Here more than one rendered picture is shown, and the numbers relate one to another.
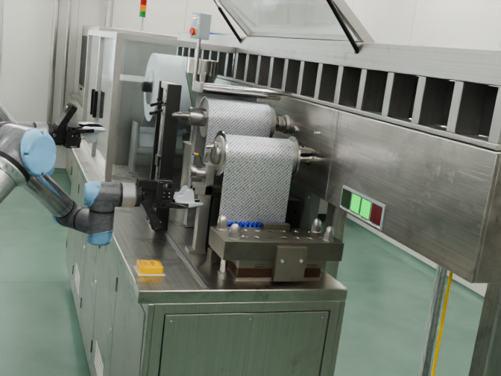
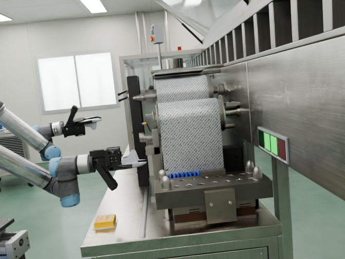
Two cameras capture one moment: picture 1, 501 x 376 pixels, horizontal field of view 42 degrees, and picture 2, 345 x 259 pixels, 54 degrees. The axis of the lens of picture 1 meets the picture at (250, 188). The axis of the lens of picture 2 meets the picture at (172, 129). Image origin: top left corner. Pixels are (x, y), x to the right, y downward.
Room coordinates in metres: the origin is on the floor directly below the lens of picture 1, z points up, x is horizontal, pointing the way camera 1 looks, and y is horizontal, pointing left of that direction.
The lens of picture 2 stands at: (0.85, -0.38, 1.39)
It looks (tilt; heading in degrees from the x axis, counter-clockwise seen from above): 8 degrees down; 19
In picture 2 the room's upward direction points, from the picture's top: 6 degrees counter-clockwise
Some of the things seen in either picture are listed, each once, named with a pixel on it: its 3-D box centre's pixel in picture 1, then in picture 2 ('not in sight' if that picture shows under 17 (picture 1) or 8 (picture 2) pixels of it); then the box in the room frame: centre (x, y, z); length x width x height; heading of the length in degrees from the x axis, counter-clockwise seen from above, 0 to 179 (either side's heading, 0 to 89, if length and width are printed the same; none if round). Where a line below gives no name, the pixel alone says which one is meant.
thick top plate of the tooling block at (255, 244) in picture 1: (276, 243); (211, 188); (2.01, -0.10, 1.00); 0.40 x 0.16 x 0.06; 111
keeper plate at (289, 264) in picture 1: (289, 263); (220, 205); (1.93, -0.15, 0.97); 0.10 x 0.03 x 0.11; 111
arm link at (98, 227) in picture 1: (96, 224); (67, 190); (1.94, 0.46, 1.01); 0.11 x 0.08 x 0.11; 59
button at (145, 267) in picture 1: (149, 267); (105, 221); (1.89, 0.27, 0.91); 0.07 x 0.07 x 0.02; 21
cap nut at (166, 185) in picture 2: (235, 230); (166, 182); (1.91, 0.03, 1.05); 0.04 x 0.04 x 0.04
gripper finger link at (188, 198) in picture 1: (189, 198); (133, 159); (2.00, 0.19, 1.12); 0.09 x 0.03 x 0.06; 102
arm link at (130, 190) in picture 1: (128, 195); (85, 164); (1.96, 0.37, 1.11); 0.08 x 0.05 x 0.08; 21
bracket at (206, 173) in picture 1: (199, 208); (154, 166); (2.14, 0.16, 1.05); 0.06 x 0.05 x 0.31; 111
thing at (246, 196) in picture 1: (254, 199); (192, 152); (2.11, -0.02, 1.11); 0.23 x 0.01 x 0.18; 111
